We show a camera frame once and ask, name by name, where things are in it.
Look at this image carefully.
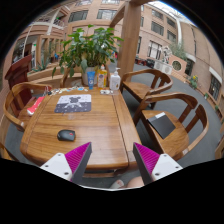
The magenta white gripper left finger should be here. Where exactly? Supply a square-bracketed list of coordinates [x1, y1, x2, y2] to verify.
[41, 142, 92, 184]

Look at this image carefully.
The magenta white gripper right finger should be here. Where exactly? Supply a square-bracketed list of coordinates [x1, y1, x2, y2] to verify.
[133, 143, 182, 185]

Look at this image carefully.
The black computer mouse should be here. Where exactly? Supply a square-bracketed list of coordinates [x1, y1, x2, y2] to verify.
[57, 129, 75, 141]

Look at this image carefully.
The grey bear-print mouse pad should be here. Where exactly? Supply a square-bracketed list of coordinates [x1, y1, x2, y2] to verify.
[54, 94, 92, 113]

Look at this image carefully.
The wooden armchair near right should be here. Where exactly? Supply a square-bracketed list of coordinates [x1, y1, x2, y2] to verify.
[133, 92, 209, 160]

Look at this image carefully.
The black notebook on chair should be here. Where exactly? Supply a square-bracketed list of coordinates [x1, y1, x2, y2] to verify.
[148, 112, 175, 139]

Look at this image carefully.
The red white booklet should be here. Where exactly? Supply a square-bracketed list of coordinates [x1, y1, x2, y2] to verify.
[27, 96, 44, 116]

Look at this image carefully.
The keys and trinkets pile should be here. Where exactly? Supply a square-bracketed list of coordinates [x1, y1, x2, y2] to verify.
[47, 86, 89, 96]

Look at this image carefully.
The small white packet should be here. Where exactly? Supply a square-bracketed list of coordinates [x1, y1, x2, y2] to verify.
[100, 90, 113, 95]

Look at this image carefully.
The wooden armchair far right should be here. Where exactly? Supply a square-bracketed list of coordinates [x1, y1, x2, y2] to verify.
[120, 69, 173, 102]

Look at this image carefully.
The wooden armchair behind table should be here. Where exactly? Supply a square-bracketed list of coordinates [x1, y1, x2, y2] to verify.
[60, 67, 82, 88]

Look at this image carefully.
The wooden armchair left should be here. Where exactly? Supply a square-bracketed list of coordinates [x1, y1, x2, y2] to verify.
[3, 82, 52, 131]

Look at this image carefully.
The blue tube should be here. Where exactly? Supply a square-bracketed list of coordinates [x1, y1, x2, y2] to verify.
[87, 71, 95, 90]

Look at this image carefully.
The clear pump sanitizer bottle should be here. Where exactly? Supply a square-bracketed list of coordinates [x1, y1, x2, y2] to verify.
[109, 68, 121, 91]

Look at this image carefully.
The yellow orange bottle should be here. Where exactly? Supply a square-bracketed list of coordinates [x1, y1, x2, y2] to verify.
[97, 65, 107, 88]

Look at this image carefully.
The dark red wooden chair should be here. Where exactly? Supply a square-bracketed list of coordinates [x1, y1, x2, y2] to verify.
[5, 54, 32, 110]

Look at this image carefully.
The wooden pillar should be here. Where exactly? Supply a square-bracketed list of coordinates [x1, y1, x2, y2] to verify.
[117, 0, 141, 77]

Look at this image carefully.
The potted green plant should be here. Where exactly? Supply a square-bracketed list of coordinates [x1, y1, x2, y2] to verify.
[59, 24, 122, 77]

